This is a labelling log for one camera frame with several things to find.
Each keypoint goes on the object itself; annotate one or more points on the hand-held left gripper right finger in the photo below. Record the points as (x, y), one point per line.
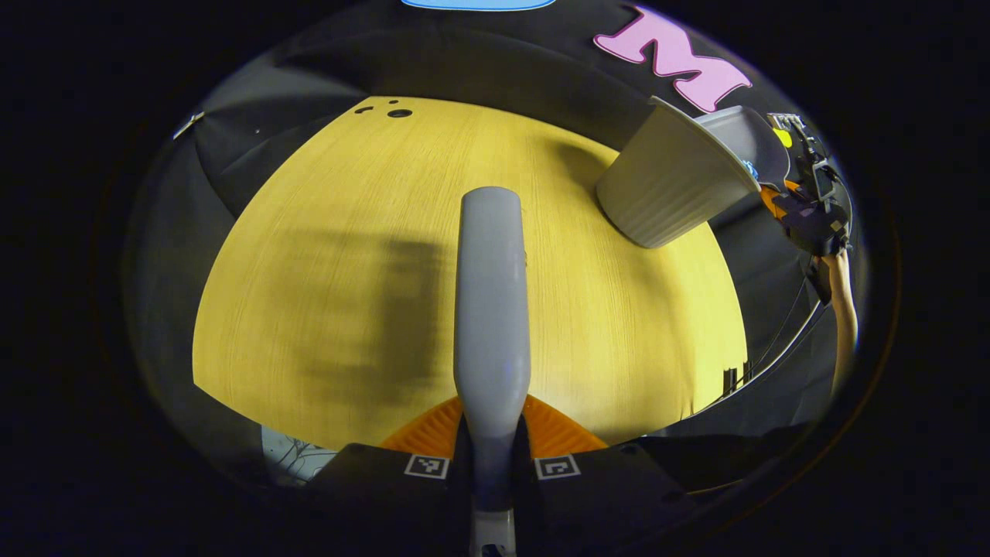
(603, 483)

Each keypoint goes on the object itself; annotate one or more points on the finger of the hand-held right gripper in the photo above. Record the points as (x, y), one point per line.
(777, 201)

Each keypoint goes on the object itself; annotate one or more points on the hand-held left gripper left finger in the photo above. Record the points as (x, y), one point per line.
(371, 483)

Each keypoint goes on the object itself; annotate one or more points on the grey dustpan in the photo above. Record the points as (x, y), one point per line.
(746, 135)

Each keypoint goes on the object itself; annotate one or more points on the white ribbed garbage bin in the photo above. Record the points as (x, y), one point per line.
(665, 186)

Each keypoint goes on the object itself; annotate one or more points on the small grey broom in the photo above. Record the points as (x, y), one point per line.
(492, 309)

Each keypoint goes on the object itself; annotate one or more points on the wooden desktop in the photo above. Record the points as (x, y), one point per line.
(325, 193)

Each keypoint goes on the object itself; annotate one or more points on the black backdrop cloth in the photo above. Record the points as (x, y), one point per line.
(479, 54)

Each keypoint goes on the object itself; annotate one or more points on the silver cloth clip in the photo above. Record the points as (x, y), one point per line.
(188, 124)

